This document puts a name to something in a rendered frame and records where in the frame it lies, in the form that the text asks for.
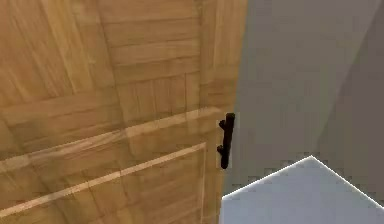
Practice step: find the light wooden room door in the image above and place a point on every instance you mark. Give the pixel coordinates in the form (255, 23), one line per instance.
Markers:
(100, 100)

